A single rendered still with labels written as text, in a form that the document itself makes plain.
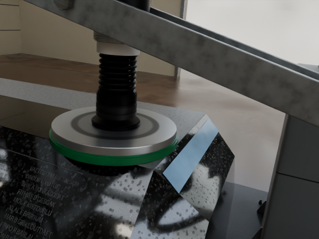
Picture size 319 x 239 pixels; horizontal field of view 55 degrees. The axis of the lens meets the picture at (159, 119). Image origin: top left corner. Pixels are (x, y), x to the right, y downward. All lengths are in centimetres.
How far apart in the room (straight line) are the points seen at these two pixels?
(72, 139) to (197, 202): 21
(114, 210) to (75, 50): 629
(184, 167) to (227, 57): 20
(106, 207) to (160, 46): 23
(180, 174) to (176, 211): 6
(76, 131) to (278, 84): 30
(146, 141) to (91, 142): 8
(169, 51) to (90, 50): 606
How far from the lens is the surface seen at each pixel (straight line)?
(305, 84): 40
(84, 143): 46
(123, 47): 48
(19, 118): 65
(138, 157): 45
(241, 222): 178
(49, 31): 706
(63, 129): 51
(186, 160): 53
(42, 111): 69
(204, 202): 51
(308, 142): 136
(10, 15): 744
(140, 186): 45
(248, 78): 40
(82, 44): 656
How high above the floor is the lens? 101
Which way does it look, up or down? 18 degrees down
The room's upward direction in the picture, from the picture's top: 5 degrees clockwise
